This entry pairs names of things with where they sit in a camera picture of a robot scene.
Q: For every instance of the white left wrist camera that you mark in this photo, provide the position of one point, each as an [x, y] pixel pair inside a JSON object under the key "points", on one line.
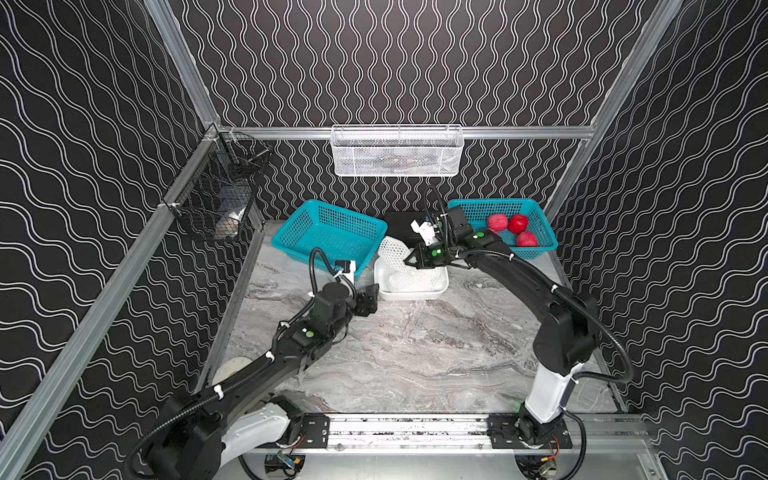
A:
{"points": [[346, 269]]}

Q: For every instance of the black wire wall basket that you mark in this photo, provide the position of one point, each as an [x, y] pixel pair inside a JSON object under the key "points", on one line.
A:
{"points": [[217, 202]]}

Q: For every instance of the teal basket left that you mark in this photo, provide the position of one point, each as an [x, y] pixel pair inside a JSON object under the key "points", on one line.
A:
{"points": [[342, 234]]}

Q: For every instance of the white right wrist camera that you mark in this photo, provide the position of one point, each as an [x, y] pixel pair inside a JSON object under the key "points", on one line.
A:
{"points": [[426, 232]]}

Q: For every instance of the white plastic tub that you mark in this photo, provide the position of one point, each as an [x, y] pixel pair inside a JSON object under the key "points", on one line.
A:
{"points": [[381, 274]]}

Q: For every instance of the white tape roll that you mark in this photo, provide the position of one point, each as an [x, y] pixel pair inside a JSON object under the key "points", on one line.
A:
{"points": [[230, 368]]}

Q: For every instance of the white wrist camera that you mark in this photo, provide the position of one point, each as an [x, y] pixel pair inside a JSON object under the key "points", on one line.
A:
{"points": [[346, 269], [426, 232]]}

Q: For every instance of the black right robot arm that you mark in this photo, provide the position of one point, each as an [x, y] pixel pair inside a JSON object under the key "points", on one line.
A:
{"points": [[566, 338]]}

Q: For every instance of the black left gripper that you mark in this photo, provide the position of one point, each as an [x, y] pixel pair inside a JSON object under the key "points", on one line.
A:
{"points": [[365, 299]]}

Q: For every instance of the teal basket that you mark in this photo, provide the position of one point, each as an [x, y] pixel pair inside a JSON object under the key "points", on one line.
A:
{"points": [[342, 234], [477, 211]]}

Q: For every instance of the black plastic tool case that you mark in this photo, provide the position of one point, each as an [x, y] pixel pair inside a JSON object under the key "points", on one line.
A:
{"points": [[406, 225]]}

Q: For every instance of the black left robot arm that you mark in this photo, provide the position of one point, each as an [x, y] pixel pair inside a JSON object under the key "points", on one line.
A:
{"points": [[187, 440]]}

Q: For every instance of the teal basket right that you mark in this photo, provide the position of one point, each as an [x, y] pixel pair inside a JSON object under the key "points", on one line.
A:
{"points": [[477, 211]]}

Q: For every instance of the white foam net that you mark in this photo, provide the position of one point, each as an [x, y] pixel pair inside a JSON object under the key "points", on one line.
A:
{"points": [[393, 253], [417, 281]]}

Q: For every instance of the metal base rail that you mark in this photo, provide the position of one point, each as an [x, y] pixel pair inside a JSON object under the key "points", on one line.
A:
{"points": [[474, 446]]}

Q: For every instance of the clear wall basket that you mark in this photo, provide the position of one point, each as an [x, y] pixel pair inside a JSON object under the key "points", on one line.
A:
{"points": [[397, 150]]}

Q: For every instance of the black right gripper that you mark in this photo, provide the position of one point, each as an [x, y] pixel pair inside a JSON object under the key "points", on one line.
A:
{"points": [[421, 262]]}

